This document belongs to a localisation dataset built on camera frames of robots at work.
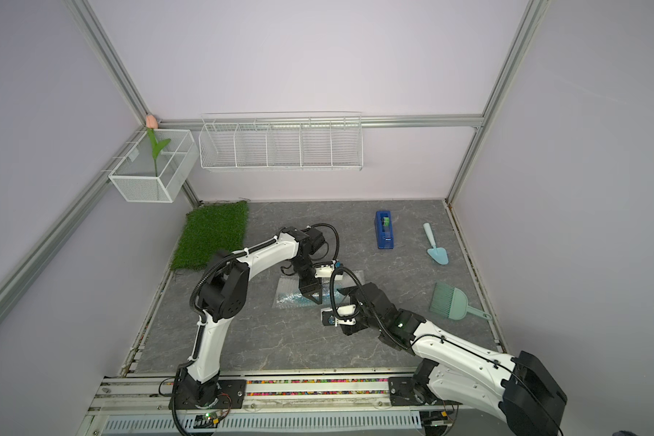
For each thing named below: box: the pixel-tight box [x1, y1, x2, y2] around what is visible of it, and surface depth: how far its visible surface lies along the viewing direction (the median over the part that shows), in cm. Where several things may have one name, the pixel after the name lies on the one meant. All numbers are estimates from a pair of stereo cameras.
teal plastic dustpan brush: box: [429, 280, 493, 321], surface depth 91 cm
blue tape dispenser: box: [375, 210, 395, 250], surface depth 107 cm
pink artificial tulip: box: [145, 114, 172, 178], surface depth 92 cm
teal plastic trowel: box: [423, 222, 449, 265], surface depth 104 cm
